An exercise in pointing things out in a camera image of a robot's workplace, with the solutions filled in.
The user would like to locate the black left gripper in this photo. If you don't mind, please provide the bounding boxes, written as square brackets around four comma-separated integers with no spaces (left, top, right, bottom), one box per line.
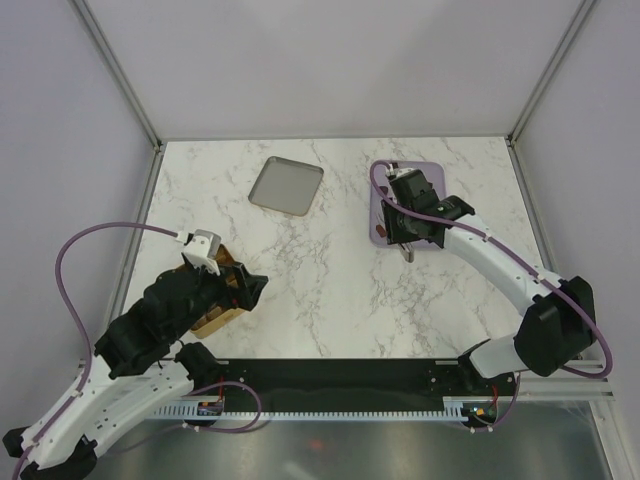
[170,260,269,339]

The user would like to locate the metal tongs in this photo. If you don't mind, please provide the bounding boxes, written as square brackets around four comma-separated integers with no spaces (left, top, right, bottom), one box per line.
[399,243,415,263]

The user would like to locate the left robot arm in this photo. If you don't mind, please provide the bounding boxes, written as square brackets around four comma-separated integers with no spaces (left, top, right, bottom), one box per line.
[3,262,269,479]

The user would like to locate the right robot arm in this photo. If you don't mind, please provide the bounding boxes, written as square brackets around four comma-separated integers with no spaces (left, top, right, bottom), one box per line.
[381,168,596,395]

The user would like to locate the lilac plastic tray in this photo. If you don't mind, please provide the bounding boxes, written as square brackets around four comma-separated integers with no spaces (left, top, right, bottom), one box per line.
[369,160,447,249]

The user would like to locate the silver tin lid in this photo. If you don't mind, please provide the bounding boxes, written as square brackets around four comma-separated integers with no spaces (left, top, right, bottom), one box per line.
[248,156,324,217]

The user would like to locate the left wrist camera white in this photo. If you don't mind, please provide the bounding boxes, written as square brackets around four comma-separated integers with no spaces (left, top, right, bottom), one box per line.
[182,229,221,276]

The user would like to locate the white slotted cable duct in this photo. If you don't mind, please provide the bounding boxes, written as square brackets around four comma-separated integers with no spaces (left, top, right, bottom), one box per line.
[147,397,497,422]

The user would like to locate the right aluminium frame post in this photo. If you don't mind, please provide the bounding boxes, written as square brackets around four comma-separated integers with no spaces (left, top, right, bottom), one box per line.
[505,0,600,149]

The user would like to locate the aluminium frame post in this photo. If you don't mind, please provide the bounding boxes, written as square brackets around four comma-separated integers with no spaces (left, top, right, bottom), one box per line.
[68,0,163,152]
[505,0,600,149]

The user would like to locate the left aluminium frame post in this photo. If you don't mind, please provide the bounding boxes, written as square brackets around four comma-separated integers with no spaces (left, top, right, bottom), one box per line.
[68,0,163,152]

